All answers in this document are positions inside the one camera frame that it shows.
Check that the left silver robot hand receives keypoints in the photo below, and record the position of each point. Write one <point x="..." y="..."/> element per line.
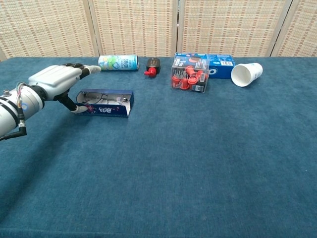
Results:
<point x="55" y="79"/>

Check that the wire-frame eyeglasses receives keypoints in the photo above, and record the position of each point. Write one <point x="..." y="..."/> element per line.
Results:
<point x="106" y="98"/>

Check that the blue glasses case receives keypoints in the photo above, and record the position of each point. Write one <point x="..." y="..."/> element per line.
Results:
<point x="109" y="110"/>

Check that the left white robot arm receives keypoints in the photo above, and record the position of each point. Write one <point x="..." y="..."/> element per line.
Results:
<point x="10" y="111"/>

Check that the woven bamboo screen panel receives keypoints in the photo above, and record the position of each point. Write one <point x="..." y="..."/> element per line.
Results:
<point x="133" y="27"/>
<point x="232" y="27"/>
<point x="302" y="29"/>
<point x="44" y="27"/>

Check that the light blue drink can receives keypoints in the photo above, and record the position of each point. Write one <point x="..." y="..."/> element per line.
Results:
<point x="119" y="63"/>

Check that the black bottle with red cap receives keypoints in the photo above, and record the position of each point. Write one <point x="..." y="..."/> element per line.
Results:
<point x="153" y="64"/>

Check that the clear box of red caps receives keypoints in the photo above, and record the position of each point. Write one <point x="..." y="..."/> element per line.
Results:
<point x="188" y="79"/>

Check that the blue felt table cover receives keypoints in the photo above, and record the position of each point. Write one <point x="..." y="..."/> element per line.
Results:
<point x="173" y="161"/>

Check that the blue cookie box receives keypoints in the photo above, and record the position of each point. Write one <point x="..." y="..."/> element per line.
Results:
<point x="220" y="63"/>

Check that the white paper cup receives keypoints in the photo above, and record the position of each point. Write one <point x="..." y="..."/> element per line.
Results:
<point x="241" y="74"/>

